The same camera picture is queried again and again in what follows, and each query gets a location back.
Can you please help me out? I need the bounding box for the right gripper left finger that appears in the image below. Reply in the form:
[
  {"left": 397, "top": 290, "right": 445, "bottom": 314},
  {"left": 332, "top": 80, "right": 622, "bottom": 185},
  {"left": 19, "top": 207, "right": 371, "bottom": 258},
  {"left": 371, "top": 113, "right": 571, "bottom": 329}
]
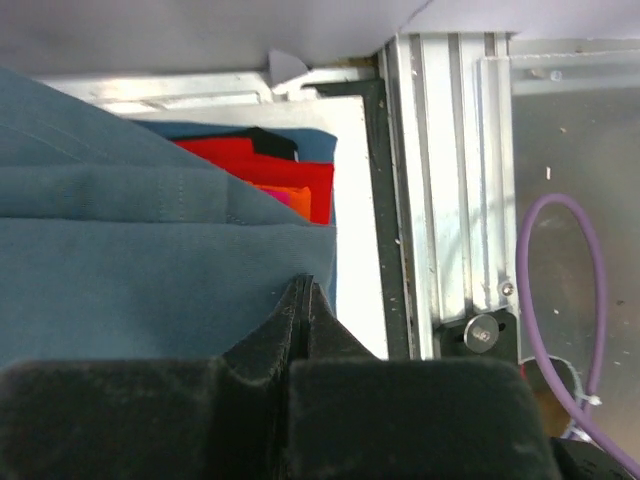
[{"left": 1, "top": 278, "right": 305, "bottom": 479}]

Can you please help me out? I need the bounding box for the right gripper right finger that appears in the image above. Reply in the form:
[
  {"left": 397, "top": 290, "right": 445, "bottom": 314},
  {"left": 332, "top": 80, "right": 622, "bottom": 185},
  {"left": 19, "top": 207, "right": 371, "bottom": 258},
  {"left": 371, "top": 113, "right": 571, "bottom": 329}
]
[{"left": 285, "top": 276, "right": 560, "bottom": 479}]

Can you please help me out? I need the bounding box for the teal grey t-shirt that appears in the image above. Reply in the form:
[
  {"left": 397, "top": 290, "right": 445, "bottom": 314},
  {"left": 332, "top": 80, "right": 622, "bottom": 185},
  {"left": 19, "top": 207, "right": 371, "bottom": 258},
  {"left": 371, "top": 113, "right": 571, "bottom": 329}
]
[{"left": 1, "top": 70, "right": 336, "bottom": 364}]

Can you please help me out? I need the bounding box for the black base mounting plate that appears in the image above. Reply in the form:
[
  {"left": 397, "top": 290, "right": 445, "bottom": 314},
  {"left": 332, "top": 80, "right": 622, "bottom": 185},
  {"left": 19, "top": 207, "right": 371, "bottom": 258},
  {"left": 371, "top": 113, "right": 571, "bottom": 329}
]
[{"left": 302, "top": 77, "right": 521, "bottom": 361}]

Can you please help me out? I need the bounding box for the folded orange t-shirt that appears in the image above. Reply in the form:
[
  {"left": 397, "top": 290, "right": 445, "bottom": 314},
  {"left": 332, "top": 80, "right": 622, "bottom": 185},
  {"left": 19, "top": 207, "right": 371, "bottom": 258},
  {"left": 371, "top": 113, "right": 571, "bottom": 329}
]
[{"left": 254, "top": 184, "right": 312, "bottom": 221}]

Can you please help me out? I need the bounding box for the folded magenta t-shirt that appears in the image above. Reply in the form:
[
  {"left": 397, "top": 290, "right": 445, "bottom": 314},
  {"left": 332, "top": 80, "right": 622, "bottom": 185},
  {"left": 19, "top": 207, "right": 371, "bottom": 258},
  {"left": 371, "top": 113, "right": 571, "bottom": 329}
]
[{"left": 262, "top": 188, "right": 291, "bottom": 206}]

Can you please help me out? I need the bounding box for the folded red t-shirt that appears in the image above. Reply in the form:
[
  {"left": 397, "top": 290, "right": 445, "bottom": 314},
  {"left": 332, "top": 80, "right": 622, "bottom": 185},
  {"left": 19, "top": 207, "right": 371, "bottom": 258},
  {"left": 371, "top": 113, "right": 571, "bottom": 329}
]
[{"left": 175, "top": 137, "right": 334, "bottom": 225}]

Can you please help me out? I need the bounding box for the aluminium frame rail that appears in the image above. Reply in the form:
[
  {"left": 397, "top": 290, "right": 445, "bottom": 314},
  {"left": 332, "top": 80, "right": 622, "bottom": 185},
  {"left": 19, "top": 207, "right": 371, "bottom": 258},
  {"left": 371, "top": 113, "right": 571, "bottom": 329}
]
[{"left": 48, "top": 34, "right": 639, "bottom": 358}]

